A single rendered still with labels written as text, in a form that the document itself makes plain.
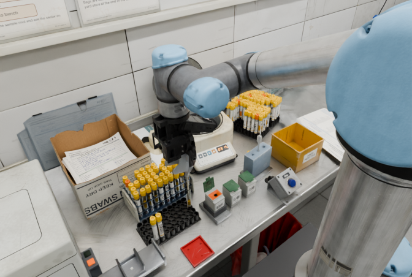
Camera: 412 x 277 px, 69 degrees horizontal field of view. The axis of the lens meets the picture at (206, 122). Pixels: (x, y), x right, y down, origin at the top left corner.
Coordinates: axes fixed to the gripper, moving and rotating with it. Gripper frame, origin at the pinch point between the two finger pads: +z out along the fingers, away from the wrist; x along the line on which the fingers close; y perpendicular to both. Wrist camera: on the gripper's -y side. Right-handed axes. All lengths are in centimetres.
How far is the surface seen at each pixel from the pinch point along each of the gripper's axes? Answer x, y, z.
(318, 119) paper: -5, -72, 17
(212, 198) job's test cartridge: 5.5, -4.8, 10.5
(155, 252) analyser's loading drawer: 8.1, 16.3, 14.2
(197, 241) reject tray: 10.1, 4.2, 18.0
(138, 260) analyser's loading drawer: 8.0, 20.9, 13.3
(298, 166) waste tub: 9.8, -39.7, 15.1
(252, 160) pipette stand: 2.4, -23.7, 8.5
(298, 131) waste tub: -1, -52, 12
